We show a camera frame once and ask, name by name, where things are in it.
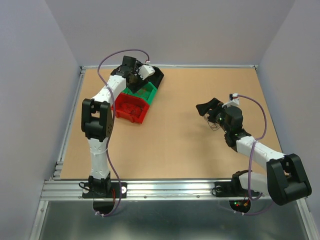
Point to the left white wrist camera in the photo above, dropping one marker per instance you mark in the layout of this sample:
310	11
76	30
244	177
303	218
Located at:
145	71

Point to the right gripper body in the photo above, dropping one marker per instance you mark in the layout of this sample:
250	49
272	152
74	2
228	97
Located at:
220	118

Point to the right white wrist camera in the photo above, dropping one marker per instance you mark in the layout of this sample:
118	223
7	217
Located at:
233	101

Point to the aluminium mounting rail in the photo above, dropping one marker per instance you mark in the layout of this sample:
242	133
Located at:
142	190

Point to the black plastic bin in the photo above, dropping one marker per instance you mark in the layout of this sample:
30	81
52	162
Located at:
156	78

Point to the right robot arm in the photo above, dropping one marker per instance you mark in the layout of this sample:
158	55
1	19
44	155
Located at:
270	172

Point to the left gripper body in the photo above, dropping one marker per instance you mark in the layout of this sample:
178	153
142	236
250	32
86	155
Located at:
137	83

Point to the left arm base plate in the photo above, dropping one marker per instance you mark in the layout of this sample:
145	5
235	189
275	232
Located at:
120	190

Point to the green plastic bin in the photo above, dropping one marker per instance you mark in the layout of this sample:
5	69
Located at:
147	93

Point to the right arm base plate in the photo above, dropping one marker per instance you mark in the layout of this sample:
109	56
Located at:
224	189

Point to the red plastic bin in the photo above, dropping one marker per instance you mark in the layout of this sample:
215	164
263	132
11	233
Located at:
131	108

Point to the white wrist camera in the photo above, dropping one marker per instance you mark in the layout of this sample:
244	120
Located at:
233	101
145	71

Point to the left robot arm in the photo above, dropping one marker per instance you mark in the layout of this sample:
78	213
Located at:
97	121

